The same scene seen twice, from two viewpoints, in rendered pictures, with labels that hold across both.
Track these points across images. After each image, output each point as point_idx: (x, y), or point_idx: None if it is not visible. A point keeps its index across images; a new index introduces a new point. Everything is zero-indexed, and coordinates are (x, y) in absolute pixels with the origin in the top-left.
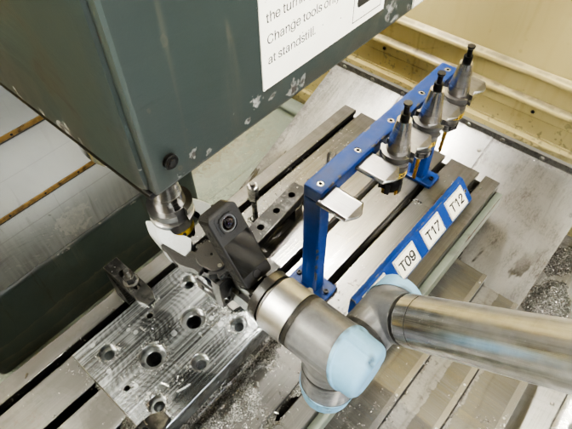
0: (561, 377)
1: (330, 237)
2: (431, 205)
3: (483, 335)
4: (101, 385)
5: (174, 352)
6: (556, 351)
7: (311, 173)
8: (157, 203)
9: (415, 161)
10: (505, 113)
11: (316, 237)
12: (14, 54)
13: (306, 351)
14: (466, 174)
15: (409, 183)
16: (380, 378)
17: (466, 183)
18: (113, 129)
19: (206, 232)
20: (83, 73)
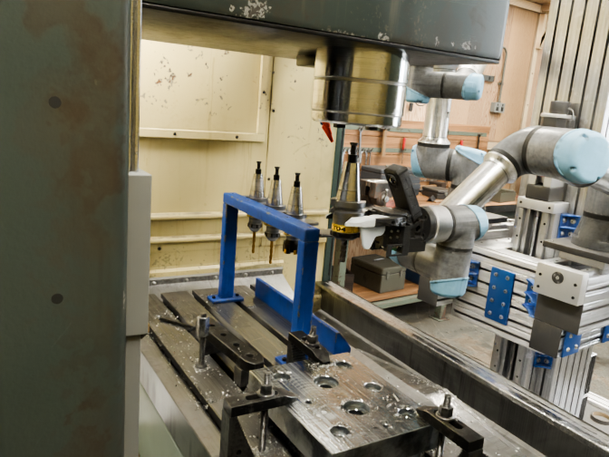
0: (500, 176)
1: (256, 343)
2: (259, 304)
3: (469, 191)
4: (377, 439)
5: (358, 395)
6: (491, 170)
7: (173, 331)
8: (358, 192)
9: (225, 284)
10: (208, 257)
11: (314, 282)
12: (458, 11)
13: (466, 218)
14: (242, 287)
15: (230, 304)
16: None
17: (250, 290)
18: (503, 24)
19: (403, 180)
20: (502, 2)
